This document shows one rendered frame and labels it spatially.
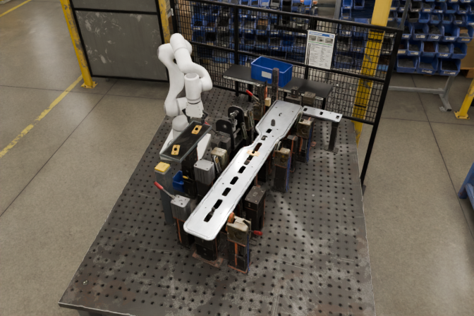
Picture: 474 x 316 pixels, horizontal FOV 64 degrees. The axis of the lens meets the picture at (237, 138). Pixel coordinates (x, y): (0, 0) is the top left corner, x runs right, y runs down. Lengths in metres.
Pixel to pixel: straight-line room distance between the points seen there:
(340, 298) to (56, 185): 2.85
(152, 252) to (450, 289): 2.15
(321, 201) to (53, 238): 2.23
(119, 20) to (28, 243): 2.65
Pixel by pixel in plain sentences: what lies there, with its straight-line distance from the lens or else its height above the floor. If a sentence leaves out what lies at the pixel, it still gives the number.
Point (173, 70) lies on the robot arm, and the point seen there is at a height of 1.39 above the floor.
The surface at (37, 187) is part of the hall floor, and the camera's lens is 4.11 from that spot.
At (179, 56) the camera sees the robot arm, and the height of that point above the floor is 1.58.
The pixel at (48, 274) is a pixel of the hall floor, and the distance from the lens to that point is 3.38.
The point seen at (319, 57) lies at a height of 1.24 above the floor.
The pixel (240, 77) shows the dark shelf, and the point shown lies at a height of 1.03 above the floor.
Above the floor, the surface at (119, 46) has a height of 0.61.
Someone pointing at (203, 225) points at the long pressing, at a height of 1.00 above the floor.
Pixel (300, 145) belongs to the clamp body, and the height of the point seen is 0.85.
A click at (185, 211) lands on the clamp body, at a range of 2.07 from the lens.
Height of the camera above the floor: 2.56
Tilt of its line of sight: 38 degrees down
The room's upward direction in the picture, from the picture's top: 1 degrees counter-clockwise
